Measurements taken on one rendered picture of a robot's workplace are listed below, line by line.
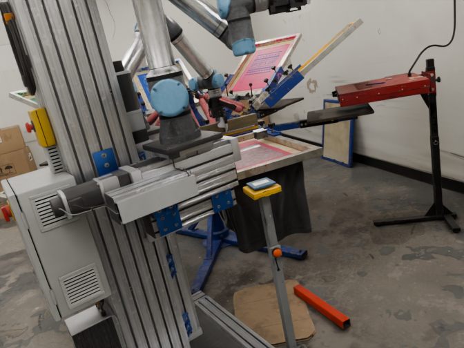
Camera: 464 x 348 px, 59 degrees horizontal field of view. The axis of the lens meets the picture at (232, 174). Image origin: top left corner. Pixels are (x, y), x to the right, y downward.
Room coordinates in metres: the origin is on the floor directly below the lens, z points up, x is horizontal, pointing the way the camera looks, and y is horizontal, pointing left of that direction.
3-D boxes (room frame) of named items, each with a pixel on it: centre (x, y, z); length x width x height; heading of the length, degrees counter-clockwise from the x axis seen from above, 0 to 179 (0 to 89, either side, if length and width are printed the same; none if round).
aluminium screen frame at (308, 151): (2.24, -0.07, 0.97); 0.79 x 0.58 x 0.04; 16
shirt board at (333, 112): (3.09, -0.43, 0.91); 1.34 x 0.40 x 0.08; 76
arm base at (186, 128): (1.47, 0.15, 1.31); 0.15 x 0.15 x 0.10
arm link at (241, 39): (1.38, -0.12, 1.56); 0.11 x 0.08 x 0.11; 4
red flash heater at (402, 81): (2.90, -1.16, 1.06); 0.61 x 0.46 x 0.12; 76
